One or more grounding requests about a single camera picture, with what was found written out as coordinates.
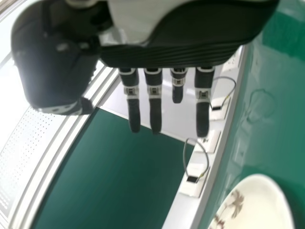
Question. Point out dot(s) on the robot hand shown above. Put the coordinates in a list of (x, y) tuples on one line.
[(178, 40)]

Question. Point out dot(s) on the plate with brown leaf pattern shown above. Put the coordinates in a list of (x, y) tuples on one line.
[(259, 202)]

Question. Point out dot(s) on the white socket strip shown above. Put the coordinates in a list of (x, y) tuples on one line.
[(193, 189)]

